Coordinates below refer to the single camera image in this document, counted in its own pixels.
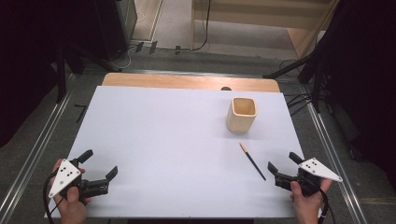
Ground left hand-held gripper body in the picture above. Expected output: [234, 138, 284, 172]
[48, 158, 110, 204]

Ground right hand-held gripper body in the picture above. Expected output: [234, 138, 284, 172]
[274, 157, 344, 198]

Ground dark pencil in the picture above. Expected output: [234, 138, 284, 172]
[238, 142, 267, 182]

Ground square wooden pen holder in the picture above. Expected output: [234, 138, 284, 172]
[226, 96, 259, 134]

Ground person's left hand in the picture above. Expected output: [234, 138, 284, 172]
[50, 158, 92, 224]

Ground person's right hand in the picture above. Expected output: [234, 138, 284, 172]
[289, 177, 333, 224]

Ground white table sheet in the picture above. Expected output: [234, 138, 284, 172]
[44, 85, 305, 219]

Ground black slanted stand bar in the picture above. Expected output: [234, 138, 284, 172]
[262, 51, 316, 79]

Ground dark curtain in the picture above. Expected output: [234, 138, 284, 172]
[321, 0, 396, 190]

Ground black cabinet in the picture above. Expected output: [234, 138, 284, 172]
[92, 0, 138, 62]

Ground metal floor rail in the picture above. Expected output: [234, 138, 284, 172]
[299, 84, 369, 224]
[0, 74, 78, 224]

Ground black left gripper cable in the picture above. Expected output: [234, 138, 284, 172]
[42, 174, 65, 224]

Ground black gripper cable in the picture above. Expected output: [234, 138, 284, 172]
[317, 188, 331, 224]
[42, 174, 65, 224]

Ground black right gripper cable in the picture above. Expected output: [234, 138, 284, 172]
[317, 188, 331, 224]

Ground black floor cables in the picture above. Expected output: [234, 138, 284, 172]
[284, 91, 314, 117]

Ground black upright stand post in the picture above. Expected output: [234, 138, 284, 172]
[312, 58, 322, 114]

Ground white floor cable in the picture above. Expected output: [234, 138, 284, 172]
[109, 46, 135, 71]

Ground black hanging cable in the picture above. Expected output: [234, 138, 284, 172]
[191, 0, 213, 52]

